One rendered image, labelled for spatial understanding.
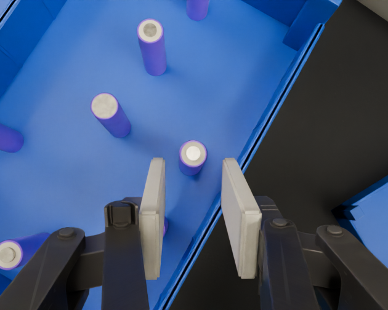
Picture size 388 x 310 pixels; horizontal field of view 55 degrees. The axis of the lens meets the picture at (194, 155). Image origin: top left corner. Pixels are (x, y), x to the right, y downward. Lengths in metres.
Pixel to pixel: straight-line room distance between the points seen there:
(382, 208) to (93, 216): 0.60
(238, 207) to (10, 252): 0.15
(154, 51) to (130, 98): 0.06
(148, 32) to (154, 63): 0.04
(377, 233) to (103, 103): 0.64
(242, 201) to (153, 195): 0.04
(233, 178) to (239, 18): 0.20
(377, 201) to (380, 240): 0.07
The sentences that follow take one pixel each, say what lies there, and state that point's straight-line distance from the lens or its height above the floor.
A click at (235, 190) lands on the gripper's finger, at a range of 0.17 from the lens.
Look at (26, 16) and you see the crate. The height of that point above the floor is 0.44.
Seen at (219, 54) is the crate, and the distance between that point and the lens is 0.33.
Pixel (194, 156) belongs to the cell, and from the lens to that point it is 0.24.
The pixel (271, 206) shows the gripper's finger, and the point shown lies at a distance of 0.17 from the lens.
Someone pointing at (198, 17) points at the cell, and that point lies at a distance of 0.33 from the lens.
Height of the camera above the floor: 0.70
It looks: 82 degrees down
